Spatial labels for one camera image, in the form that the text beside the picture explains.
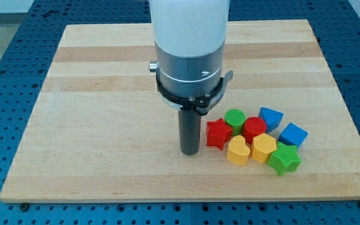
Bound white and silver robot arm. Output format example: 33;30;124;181
149;0;232;116

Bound yellow heart block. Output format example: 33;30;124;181
226;135;251;166

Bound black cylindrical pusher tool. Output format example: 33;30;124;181
178;111;201;156

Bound red star block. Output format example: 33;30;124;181
206;118;233;150

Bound green cylinder block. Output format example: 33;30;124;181
224;109;246;136

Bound red cylinder block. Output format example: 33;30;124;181
242;116;267;144

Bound wooden board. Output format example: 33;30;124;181
0;20;360;203

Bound yellow hexagon block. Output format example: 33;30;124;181
251;133;277;164

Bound blue triangular block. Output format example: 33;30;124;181
259;107;284;133

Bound blue cube block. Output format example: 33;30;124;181
278;123;308;147

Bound green star block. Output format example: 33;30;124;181
267;142;301;176

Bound blue perforated table plate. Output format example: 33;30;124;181
0;1;360;224

